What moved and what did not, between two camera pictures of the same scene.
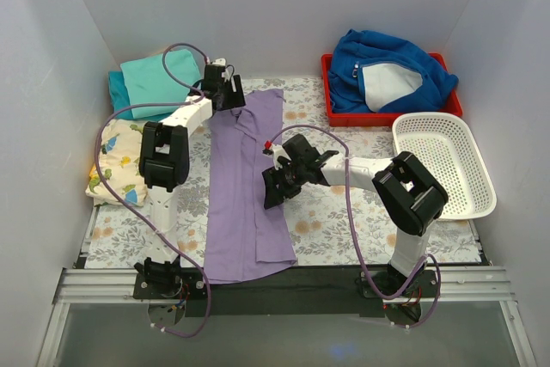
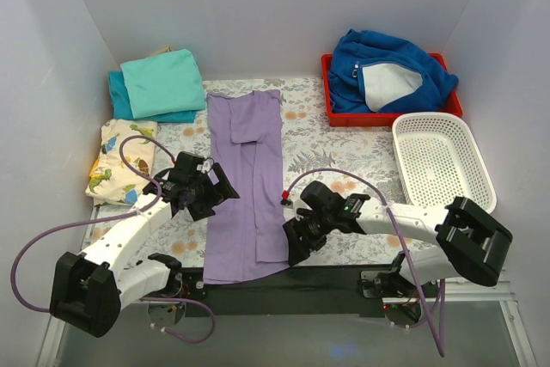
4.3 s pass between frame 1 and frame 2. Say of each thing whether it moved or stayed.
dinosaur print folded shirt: stayed
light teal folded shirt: stayed
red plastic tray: stayed
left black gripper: moved
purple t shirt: stayed
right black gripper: moved
